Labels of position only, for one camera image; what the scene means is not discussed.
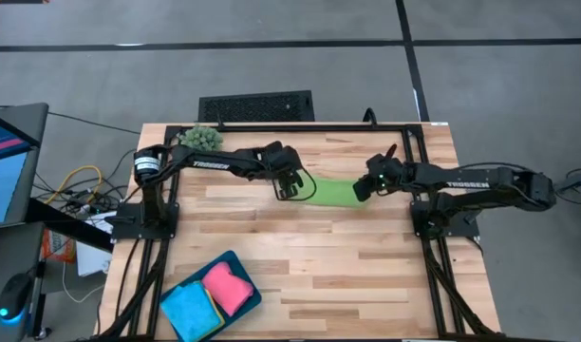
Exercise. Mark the pink microfiber towel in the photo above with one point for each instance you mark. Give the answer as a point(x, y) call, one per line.
point(229, 290)

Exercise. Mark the black metal table frame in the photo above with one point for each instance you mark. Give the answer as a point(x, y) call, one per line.
point(328, 128)

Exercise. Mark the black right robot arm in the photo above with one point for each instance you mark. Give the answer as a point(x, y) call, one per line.
point(485, 185)

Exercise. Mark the green microfiber towel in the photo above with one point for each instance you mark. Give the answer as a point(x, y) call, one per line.
point(333, 192)

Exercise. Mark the black perforated box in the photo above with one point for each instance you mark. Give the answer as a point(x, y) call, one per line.
point(257, 107)

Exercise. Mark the teal plastic tray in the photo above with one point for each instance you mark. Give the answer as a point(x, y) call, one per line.
point(250, 299)

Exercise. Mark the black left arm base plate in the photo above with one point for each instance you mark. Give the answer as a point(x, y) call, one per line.
point(129, 225)

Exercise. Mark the orange packet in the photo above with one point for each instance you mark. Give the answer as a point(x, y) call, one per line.
point(58, 247)

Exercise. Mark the computer monitor with blue screen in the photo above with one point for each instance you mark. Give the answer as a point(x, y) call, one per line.
point(5, 176)

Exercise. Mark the blue microfiber towel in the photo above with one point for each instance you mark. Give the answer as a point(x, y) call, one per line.
point(191, 311)

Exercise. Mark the grey side desk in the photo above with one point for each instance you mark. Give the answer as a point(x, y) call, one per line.
point(5, 252)

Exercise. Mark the potted artificial green plant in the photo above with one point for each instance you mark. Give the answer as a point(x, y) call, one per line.
point(202, 137)

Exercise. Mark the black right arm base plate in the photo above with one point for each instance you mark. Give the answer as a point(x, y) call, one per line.
point(461, 230)

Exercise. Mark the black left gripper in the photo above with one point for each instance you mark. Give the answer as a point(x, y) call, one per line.
point(283, 161)

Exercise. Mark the white paper sheet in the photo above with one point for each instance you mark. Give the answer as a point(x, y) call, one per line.
point(93, 259)

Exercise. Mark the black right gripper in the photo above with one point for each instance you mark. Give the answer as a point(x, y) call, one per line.
point(385, 173)

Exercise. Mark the black computer mouse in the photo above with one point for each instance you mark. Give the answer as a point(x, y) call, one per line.
point(14, 299)

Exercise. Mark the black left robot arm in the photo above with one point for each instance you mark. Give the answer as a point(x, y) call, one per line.
point(210, 164)

